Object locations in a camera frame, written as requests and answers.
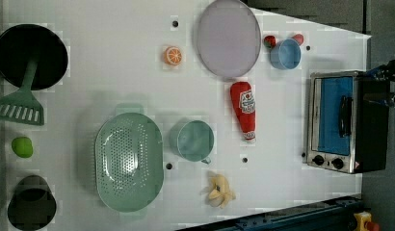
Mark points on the peeled banana toy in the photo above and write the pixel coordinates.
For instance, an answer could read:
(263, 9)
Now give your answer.
(218, 192)

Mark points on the red plush ketchup bottle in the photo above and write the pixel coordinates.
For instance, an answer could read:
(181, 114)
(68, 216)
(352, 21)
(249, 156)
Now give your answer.
(243, 104)

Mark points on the green slotted spatula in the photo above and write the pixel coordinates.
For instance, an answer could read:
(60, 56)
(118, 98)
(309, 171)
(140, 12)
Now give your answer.
(22, 106)

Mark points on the grey round plate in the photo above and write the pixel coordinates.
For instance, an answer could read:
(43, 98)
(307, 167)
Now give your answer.
(228, 38)

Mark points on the green mug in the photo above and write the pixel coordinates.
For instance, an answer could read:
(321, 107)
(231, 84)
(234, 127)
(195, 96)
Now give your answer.
(192, 140)

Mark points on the silver black toaster oven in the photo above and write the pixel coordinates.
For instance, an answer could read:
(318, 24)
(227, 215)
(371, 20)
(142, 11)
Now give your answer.
(346, 133)

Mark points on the yellow red clamp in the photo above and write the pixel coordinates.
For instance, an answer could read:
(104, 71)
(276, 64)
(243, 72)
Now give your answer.
(364, 222)

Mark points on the green perforated strainer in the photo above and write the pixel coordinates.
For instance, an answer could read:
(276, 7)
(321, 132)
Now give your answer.
(128, 153)

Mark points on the orange slice toy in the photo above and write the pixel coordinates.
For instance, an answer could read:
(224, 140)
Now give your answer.
(172, 55)

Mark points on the black frying pan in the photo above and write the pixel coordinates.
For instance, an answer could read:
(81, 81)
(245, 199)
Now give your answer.
(20, 42)

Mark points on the dark red strawberry toy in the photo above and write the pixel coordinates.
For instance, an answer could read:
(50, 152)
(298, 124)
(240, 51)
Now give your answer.
(270, 41)

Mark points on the green lime toy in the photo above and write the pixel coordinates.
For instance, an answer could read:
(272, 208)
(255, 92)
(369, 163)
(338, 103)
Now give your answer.
(22, 147)

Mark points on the black cylindrical cup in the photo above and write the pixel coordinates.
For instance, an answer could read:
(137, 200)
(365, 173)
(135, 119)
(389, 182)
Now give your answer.
(33, 205)

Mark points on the blue bowl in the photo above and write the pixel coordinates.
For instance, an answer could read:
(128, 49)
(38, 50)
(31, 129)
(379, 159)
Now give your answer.
(286, 54)

